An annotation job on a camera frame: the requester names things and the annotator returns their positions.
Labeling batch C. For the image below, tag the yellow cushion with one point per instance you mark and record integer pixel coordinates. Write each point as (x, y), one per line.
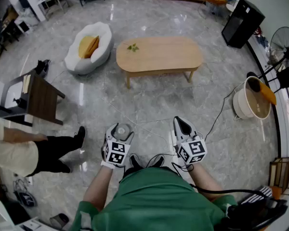
(88, 47)

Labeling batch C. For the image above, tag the person's black trousers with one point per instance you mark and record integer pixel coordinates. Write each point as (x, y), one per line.
(127, 171)

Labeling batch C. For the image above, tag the black bag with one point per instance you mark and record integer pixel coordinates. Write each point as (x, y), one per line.
(42, 67)

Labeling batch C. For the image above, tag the person's left shoe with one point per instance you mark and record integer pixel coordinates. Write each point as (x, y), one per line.
(135, 161)

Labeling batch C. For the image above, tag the person's right shoe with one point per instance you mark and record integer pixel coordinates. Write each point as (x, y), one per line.
(157, 161)

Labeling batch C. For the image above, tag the white round basket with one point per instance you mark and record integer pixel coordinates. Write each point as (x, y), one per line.
(243, 102)

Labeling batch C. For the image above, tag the person's left forearm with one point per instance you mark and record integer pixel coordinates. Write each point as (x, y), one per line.
(98, 189)

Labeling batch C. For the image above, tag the dark wooden side table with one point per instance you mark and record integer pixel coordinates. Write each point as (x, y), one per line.
(43, 97)

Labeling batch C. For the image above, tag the chair with orange seat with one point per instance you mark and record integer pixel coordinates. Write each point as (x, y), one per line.
(215, 0)

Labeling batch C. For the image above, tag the striped cloth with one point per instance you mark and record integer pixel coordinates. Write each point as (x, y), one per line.
(257, 195)

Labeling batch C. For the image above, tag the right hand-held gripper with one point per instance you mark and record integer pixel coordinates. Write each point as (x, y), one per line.
(192, 150)

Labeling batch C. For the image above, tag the person's shoe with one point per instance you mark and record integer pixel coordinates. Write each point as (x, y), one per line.
(157, 161)
(135, 161)

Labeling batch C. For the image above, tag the wooden coffee table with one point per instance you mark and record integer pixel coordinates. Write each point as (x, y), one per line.
(163, 54)

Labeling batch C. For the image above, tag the person's green shirt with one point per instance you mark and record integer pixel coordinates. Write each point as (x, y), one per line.
(156, 201)

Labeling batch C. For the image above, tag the black standing fan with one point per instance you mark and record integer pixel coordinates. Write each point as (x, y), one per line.
(285, 49)

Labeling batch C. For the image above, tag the orange cushion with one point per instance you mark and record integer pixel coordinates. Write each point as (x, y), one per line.
(269, 94)

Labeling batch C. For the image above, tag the green leaf sprig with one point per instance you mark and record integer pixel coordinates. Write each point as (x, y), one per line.
(133, 47)

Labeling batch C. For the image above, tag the cluttered desk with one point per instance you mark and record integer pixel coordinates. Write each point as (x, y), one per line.
(4, 30)

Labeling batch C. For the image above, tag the white box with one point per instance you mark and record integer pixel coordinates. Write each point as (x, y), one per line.
(31, 225)

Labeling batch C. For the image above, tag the black backpack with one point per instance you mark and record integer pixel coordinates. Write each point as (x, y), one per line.
(255, 215)

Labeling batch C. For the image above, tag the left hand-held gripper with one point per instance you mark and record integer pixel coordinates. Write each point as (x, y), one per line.
(115, 153)

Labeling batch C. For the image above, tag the person's right forearm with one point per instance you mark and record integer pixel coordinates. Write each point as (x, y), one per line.
(207, 184)

